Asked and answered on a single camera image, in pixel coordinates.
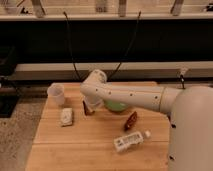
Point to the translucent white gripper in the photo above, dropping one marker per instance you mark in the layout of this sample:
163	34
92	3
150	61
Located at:
93	106

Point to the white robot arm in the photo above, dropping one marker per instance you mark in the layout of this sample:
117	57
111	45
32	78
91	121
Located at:
190	110

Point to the green ceramic bowl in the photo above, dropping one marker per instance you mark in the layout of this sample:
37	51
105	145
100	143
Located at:
115	106

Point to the small white packet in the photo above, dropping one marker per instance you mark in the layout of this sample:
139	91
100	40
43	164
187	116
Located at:
66	117

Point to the translucent plastic cup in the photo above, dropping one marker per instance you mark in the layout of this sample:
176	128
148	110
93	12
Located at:
56	92

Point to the wooden board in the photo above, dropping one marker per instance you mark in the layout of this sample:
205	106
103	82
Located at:
87	145

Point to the brown elongated snack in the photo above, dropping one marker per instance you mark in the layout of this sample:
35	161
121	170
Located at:
130	121

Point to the white labelled bottle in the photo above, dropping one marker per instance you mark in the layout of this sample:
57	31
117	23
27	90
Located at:
125	142

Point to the black box at left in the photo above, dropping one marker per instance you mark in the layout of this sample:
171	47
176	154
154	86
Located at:
8	63

